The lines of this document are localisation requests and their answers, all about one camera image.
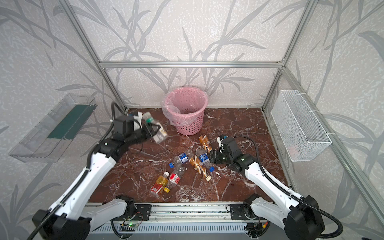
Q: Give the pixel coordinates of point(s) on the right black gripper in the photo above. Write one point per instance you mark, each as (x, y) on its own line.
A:
(219, 155)

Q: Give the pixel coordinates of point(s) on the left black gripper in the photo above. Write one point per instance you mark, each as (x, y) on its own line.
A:
(151, 130)

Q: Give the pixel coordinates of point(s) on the clear bottle green label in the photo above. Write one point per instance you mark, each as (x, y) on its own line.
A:
(160, 133)

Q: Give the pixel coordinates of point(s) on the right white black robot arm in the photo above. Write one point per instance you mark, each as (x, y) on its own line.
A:
(300, 217)

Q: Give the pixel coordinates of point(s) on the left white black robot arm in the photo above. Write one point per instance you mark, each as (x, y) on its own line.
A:
(68, 218)

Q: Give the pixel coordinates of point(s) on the clear plastic bin liner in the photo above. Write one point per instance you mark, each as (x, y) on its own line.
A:
(176, 107)

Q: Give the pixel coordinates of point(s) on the pink perforated plastic bin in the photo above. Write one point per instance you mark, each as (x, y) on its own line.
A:
(198, 101)

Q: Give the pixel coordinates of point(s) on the small water bottle blue label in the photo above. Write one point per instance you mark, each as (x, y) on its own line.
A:
(204, 159)

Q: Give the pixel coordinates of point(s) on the clear bottle blue cap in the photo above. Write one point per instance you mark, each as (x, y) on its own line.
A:
(181, 159)

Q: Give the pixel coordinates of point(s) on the clear bottle red label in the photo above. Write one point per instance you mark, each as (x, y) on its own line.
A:
(175, 178)

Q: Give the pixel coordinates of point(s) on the yellow drink bottle red label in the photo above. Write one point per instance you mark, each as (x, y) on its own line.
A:
(159, 185)

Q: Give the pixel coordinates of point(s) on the right wiring bundle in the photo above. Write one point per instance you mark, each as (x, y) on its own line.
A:
(256, 226)

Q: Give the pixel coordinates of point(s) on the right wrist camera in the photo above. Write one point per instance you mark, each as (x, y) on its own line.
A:
(219, 141)

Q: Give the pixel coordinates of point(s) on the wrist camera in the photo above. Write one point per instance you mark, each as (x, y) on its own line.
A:
(219, 141)
(138, 116)

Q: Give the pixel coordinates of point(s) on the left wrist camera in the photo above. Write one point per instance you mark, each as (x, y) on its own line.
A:
(138, 116)

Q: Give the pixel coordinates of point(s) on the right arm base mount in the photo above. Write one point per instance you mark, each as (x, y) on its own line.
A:
(243, 211)

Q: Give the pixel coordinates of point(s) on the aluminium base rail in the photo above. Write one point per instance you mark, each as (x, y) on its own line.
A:
(194, 212)

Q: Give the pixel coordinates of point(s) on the white wire mesh basket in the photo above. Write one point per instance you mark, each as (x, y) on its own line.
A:
(303, 135)

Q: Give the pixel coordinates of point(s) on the clear acrylic wall shelf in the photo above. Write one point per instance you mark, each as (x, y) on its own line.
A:
(50, 138)

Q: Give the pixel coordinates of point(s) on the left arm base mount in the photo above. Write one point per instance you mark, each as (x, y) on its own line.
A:
(141, 211)

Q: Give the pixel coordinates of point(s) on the left circuit board with wires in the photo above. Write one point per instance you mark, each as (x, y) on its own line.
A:
(131, 223)

